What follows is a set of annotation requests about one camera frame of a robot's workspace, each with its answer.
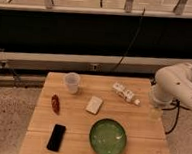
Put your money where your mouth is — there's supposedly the dried red chili pepper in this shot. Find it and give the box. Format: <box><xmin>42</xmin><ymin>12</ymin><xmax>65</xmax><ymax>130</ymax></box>
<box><xmin>51</xmin><ymin>94</ymin><xmax>60</xmax><ymax>115</ymax></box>

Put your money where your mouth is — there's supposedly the black hanging cable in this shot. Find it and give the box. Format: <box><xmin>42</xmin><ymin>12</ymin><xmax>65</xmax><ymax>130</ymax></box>
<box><xmin>110</xmin><ymin>5</ymin><xmax>147</xmax><ymax>75</ymax></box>

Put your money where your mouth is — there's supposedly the white soap bar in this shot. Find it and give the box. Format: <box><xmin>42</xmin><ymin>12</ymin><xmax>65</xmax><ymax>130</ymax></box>
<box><xmin>86</xmin><ymin>95</ymin><xmax>103</xmax><ymax>115</ymax></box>

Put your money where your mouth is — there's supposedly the white ceramic cup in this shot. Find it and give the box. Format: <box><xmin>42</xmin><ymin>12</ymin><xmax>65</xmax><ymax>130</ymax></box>
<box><xmin>63</xmin><ymin>72</ymin><xmax>80</xmax><ymax>94</ymax></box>

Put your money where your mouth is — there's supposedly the black floor cable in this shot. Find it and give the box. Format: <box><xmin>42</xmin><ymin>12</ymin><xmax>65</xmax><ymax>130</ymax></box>
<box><xmin>159</xmin><ymin>98</ymin><xmax>191</xmax><ymax>137</ymax></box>

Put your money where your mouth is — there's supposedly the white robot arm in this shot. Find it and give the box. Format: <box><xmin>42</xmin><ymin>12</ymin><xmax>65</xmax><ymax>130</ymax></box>
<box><xmin>149</xmin><ymin>62</ymin><xmax>192</xmax><ymax>118</ymax></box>

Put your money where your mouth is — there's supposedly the black smartphone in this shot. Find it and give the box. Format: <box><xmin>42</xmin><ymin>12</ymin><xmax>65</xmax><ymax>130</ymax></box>
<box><xmin>47</xmin><ymin>125</ymin><xmax>65</xmax><ymax>152</ymax></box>

